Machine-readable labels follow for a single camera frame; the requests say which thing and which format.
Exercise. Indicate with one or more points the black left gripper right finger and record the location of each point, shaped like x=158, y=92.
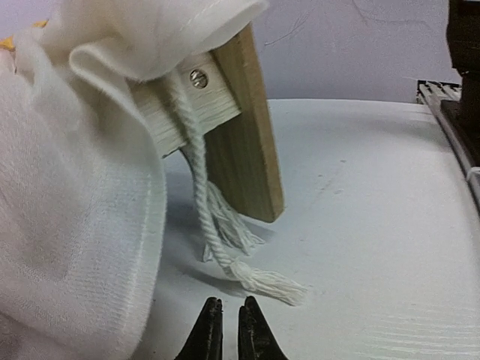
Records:
x=255, y=338

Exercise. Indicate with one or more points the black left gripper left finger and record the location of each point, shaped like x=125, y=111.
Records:
x=205, y=341

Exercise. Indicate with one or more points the duck print bed cushion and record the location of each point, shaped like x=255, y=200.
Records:
x=83, y=192

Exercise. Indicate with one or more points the wooden pet bed frame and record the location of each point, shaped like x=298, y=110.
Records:
x=227, y=92

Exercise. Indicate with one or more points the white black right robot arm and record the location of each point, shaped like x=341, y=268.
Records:
x=462, y=35

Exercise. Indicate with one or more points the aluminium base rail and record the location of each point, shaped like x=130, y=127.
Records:
x=446, y=123

